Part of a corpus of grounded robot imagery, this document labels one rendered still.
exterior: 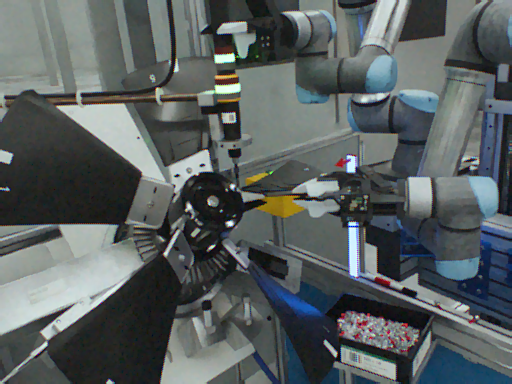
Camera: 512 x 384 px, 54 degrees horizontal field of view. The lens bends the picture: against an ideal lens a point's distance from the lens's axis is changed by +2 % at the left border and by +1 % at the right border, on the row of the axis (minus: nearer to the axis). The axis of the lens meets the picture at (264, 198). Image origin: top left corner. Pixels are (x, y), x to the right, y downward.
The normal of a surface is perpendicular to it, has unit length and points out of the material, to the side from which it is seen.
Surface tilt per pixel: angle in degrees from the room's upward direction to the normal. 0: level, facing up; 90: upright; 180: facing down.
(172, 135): 55
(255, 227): 90
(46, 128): 73
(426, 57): 90
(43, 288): 50
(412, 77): 90
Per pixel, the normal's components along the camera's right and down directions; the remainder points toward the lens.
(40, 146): 0.32, 0.07
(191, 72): -0.06, -0.42
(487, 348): -0.74, 0.29
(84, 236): 0.46, -0.44
